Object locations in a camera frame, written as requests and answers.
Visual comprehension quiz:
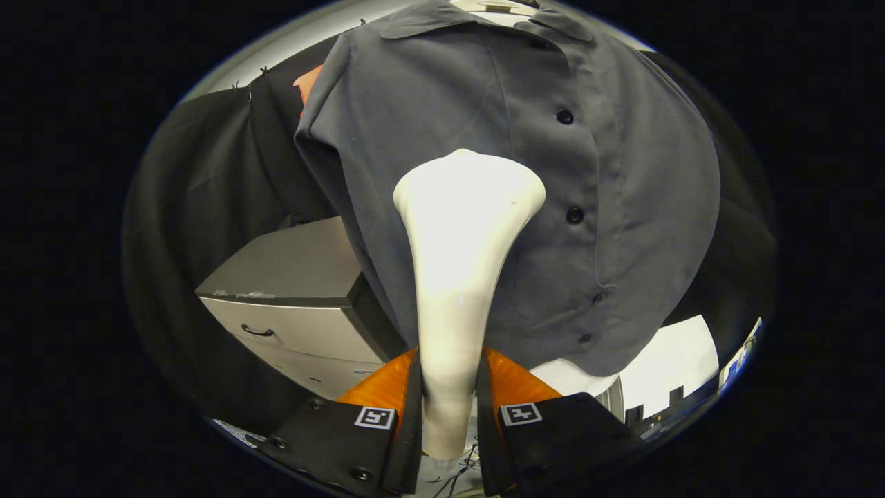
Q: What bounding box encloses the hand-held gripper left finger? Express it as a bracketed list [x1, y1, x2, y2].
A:
[256, 346, 424, 497]

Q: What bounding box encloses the grey drawer cabinet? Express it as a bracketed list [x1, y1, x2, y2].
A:
[195, 216, 409, 402]

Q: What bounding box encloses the white ribbed cabinet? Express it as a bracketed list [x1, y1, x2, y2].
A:
[598, 315, 720, 423]

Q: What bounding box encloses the black backdrop cloth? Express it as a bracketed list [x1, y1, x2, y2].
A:
[123, 35, 779, 430]

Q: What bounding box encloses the white garment steamer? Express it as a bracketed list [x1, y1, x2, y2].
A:
[393, 148, 547, 461]

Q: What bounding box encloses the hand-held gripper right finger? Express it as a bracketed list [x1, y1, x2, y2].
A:
[476, 346, 647, 497]

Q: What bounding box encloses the grey button shirt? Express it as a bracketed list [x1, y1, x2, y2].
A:
[294, 0, 722, 378]

